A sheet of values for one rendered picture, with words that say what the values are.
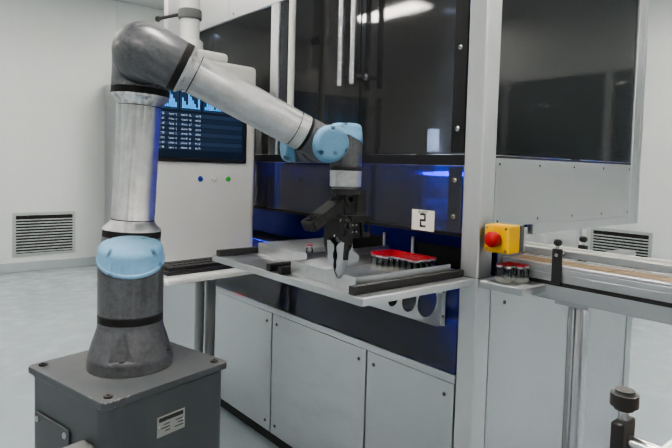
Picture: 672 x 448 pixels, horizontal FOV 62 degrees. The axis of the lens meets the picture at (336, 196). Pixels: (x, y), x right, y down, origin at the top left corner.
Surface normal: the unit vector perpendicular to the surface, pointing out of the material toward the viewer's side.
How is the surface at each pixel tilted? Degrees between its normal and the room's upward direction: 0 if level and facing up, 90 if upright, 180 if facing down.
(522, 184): 90
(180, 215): 90
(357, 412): 90
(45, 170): 90
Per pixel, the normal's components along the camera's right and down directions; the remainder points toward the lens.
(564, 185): 0.64, 0.06
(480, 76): -0.76, 0.01
